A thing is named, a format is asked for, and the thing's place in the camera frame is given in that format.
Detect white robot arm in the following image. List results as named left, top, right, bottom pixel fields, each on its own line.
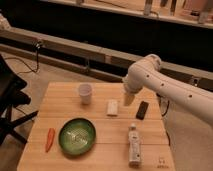
left=122, top=54, right=213, bottom=127

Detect green ceramic bowl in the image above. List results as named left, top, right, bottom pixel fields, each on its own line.
left=58, top=118, right=96, bottom=156

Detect white rectangular block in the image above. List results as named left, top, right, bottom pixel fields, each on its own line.
left=107, top=99, right=118, bottom=116

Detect black remote control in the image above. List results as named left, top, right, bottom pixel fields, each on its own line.
left=136, top=101, right=149, bottom=120

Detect white plastic bottle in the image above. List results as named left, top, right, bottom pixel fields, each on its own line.
left=128, top=123, right=141, bottom=167

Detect orange carrot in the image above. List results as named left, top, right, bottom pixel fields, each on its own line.
left=45, top=128, right=55, bottom=153

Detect black office chair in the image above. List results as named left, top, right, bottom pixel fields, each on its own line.
left=0, top=54, right=38, bottom=145

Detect black floor cable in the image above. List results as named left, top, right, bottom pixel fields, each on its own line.
left=3, top=40, right=44, bottom=76

